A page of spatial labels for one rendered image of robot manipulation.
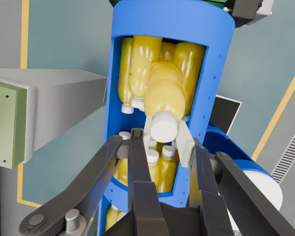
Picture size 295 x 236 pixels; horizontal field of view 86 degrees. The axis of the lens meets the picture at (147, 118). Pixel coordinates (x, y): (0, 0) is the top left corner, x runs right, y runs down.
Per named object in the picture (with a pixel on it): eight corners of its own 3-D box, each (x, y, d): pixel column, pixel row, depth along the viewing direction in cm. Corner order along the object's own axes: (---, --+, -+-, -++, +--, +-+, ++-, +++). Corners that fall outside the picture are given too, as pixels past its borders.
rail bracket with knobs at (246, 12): (212, 25, 55) (224, 15, 46) (217, 1, 53) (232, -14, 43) (240, 29, 55) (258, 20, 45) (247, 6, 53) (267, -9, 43)
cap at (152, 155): (153, 155, 45) (154, 149, 44) (160, 162, 42) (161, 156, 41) (141, 156, 43) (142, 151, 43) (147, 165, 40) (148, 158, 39)
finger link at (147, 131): (146, 161, 16) (138, 160, 16) (149, 134, 23) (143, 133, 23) (150, 135, 15) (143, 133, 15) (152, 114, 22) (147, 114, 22)
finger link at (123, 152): (138, 163, 15) (106, 158, 15) (143, 139, 19) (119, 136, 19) (140, 149, 14) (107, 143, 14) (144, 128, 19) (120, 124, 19)
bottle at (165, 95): (150, 87, 40) (140, 139, 25) (150, 59, 36) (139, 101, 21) (178, 89, 40) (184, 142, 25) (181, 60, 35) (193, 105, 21)
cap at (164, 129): (150, 131, 24) (149, 140, 23) (151, 111, 22) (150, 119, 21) (175, 133, 24) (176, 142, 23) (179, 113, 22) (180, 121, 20)
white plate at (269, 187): (290, 219, 61) (287, 217, 62) (273, 161, 54) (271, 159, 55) (219, 238, 65) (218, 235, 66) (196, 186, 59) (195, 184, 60)
